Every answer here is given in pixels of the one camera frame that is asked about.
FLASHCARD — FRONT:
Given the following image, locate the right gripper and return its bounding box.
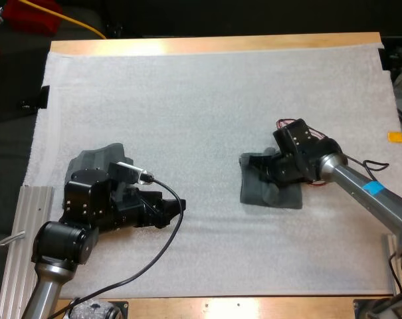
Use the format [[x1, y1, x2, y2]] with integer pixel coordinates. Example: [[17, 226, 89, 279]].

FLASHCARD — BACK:
[[247, 152, 310, 185]]

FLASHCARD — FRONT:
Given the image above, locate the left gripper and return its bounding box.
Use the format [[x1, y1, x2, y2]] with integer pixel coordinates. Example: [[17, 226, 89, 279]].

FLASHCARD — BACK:
[[100, 181, 187, 231]]

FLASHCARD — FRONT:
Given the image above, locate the grey-green towel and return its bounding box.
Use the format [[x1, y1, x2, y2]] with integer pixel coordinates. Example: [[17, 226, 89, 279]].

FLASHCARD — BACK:
[[237, 147, 303, 210]]

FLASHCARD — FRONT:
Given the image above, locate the stack of grey-green towels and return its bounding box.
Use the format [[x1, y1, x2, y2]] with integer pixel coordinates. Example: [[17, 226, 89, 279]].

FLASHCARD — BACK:
[[61, 142, 135, 210]]

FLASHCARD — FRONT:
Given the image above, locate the dark table clamp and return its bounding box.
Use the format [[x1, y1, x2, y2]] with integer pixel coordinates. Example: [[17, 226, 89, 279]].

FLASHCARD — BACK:
[[377, 46, 392, 72], [37, 85, 50, 109]]

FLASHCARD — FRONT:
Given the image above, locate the black camera cable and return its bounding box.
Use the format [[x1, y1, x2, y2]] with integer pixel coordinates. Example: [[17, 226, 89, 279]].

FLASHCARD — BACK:
[[49, 177, 185, 319]]

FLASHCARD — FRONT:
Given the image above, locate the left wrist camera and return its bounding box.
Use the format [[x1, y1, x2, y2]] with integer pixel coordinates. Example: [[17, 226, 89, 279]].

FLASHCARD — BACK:
[[108, 161, 155, 185]]

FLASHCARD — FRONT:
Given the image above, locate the thin black cable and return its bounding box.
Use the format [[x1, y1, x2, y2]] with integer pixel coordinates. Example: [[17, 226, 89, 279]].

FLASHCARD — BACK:
[[345, 156, 390, 173]]

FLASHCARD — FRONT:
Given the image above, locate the ribbed aluminium rail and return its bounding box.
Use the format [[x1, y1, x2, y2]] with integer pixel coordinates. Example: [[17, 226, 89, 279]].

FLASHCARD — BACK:
[[0, 185, 55, 319]]

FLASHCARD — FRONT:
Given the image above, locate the silver metal clamp handle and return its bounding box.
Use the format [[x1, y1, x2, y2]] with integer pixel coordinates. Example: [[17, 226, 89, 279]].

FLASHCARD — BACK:
[[0, 231, 26, 247]]

